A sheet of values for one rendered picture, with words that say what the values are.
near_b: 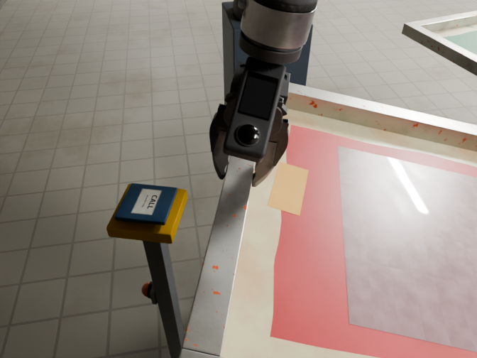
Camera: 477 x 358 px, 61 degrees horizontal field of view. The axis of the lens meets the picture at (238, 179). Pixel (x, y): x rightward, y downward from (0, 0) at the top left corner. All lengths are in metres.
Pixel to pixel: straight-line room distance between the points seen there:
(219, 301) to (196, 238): 1.59
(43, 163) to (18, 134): 0.39
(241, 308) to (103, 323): 1.40
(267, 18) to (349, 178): 0.33
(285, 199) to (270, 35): 0.25
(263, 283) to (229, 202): 0.11
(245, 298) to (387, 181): 0.34
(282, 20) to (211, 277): 0.27
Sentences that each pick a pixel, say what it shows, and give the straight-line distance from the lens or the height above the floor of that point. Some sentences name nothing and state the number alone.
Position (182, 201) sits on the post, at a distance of 0.84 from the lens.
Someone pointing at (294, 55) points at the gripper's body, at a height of 1.35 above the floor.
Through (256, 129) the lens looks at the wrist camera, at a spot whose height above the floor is 1.29.
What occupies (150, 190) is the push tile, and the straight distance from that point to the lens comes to 0.85.
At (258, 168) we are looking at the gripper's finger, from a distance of 0.55.
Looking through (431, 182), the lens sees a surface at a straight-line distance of 0.76.
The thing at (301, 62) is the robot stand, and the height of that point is 1.11.
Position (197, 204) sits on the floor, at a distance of 2.18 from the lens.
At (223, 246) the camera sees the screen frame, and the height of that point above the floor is 1.17.
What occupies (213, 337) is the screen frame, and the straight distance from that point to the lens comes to 0.42.
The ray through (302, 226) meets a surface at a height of 1.12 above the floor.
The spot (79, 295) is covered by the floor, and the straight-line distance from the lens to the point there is 1.95.
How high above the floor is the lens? 1.54
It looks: 42 degrees down
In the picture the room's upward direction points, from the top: straight up
